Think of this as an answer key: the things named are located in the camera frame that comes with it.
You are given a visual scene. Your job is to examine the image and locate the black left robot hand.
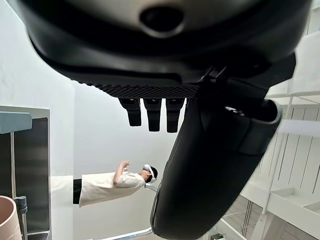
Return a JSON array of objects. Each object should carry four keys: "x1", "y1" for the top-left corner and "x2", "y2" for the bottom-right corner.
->
[{"x1": 13, "y1": 0, "x2": 313, "y2": 240}]

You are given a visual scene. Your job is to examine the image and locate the person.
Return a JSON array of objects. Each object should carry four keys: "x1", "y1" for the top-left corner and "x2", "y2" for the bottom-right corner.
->
[{"x1": 51, "y1": 160, "x2": 159, "y2": 208}]

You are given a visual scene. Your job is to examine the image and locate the grey-blue table top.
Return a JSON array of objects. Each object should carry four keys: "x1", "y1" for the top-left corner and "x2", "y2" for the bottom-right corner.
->
[{"x1": 0, "y1": 111, "x2": 33, "y2": 135}]

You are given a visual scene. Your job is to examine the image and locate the dark steel-framed panel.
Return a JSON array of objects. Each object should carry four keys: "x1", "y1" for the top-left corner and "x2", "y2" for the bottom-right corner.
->
[{"x1": 0, "y1": 105, "x2": 52, "y2": 240}]

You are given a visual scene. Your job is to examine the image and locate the silver metal pole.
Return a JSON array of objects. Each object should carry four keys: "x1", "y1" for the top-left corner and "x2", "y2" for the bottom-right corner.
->
[{"x1": 9, "y1": 131, "x2": 28, "y2": 240}]

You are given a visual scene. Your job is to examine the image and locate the pink cylindrical bin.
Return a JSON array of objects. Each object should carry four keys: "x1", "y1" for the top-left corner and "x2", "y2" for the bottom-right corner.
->
[{"x1": 0, "y1": 195, "x2": 21, "y2": 240}]

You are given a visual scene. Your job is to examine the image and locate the chrome curved rail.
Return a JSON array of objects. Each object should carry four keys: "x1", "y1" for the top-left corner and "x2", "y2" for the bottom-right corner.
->
[{"x1": 104, "y1": 183, "x2": 161, "y2": 240}]

